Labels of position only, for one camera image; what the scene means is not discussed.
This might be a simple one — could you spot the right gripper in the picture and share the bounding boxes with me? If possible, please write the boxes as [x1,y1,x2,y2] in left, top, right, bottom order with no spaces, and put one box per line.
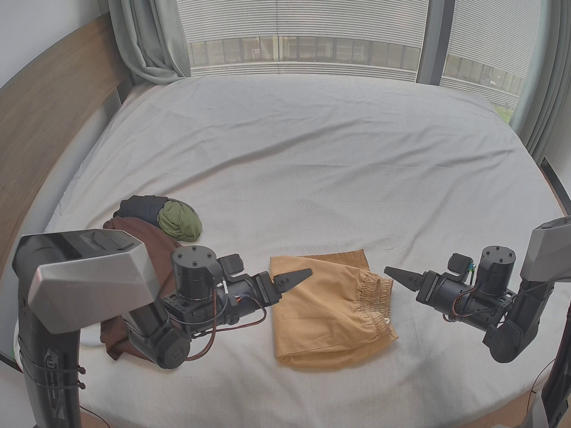
[416,271,479,320]

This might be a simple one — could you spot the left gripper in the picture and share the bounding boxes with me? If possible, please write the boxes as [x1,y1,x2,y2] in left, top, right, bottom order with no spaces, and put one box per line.
[220,272,284,325]

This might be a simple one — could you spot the tan shorts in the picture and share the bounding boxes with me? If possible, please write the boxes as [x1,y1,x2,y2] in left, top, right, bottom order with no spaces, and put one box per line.
[269,249,399,370]

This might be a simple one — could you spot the bed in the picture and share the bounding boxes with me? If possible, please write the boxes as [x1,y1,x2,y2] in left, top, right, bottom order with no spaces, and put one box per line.
[0,12,571,428]

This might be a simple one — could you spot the green garment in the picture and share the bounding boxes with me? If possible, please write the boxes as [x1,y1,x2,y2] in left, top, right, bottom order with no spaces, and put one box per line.
[158,200,203,243]

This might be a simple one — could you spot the brown garment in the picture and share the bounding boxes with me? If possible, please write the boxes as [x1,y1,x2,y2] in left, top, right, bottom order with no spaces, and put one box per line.
[100,216,181,360]

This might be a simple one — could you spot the black garment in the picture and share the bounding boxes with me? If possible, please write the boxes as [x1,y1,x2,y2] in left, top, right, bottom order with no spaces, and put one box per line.
[113,196,168,229]

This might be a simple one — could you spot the white garment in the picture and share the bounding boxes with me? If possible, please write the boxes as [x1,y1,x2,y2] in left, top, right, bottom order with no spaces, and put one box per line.
[81,324,108,349]

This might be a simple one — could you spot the grey-green curtain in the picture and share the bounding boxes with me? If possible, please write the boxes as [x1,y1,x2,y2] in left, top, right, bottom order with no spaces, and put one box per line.
[105,0,192,86]
[509,0,571,164]

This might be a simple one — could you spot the window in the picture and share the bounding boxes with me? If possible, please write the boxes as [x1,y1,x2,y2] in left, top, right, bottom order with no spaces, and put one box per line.
[172,0,545,124]

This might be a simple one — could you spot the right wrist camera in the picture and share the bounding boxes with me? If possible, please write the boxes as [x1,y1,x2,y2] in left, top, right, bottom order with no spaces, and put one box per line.
[447,253,474,280]

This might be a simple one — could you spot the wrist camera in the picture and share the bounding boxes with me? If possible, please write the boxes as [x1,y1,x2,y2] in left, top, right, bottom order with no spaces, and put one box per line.
[218,253,245,280]
[447,253,474,280]

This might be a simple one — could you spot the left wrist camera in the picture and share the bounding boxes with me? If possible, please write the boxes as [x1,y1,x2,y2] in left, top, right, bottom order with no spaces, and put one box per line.
[218,253,245,280]

